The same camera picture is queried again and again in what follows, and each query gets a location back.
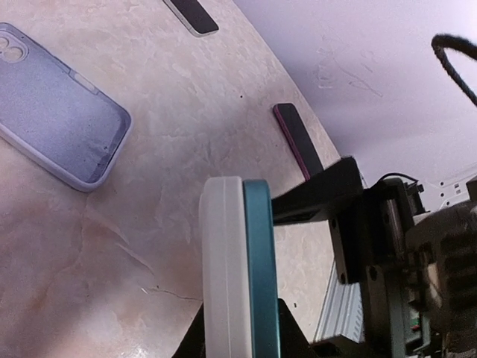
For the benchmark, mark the white phone case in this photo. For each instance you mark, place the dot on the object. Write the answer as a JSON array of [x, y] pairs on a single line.
[[226, 291]]

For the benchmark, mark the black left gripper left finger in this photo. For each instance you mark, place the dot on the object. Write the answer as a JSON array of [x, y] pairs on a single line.
[[193, 343]]

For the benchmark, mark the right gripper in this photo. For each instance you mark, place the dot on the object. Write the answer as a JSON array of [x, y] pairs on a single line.
[[416, 269]]

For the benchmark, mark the silver-edged black smartphone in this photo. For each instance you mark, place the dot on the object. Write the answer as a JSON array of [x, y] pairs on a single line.
[[193, 16]]

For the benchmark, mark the teal smartphone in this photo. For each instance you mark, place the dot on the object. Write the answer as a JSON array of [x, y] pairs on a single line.
[[262, 271]]

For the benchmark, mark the aluminium front rail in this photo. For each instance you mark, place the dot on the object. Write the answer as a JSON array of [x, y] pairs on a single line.
[[342, 312]]

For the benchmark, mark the lavender phone case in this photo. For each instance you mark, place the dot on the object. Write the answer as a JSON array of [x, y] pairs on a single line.
[[55, 117]]

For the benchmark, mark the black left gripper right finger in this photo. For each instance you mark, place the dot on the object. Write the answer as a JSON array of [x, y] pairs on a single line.
[[292, 341]]

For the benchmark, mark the purple-edged black smartphone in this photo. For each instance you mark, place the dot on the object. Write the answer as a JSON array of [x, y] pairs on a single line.
[[298, 139]]

